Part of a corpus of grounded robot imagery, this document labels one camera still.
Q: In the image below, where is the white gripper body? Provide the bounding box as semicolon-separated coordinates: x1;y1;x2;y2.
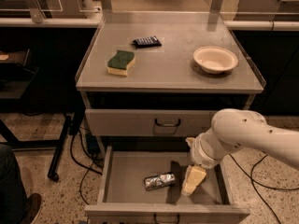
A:
190;129;242;169

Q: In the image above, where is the silver redbull can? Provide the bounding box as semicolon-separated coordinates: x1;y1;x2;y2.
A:
144;173;176;191

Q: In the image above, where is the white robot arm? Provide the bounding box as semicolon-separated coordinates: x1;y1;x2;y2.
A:
181;109;299;196

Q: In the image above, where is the grey drawer cabinet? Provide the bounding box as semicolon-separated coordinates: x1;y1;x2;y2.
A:
74;10;267;224

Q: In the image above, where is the open middle drawer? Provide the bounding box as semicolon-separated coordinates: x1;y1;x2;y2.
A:
85;147;249;224

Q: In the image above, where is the closed upper drawer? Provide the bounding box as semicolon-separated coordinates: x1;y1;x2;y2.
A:
85;109;216;137

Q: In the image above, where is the white paper bowl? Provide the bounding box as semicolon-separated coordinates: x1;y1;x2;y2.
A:
193;46;238;75

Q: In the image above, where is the green yellow sponge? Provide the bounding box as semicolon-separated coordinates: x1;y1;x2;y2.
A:
107;50;135;77

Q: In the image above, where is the dark snack bar packet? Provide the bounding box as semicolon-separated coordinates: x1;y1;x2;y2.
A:
133;36;161;48

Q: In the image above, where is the brown shoe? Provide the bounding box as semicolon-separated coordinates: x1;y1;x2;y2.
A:
20;193;42;224

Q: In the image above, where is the black side table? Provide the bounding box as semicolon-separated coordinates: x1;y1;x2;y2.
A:
0;49;72;182

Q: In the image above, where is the black floor cable right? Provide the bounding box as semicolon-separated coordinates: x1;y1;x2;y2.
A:
228;152;299;224

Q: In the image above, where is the black floor cable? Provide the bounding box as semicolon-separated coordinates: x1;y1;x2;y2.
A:
68;126;105;206
228;152;299;224

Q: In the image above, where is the black floor cable left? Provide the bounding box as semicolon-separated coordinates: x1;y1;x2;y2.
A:
68;126;105;206

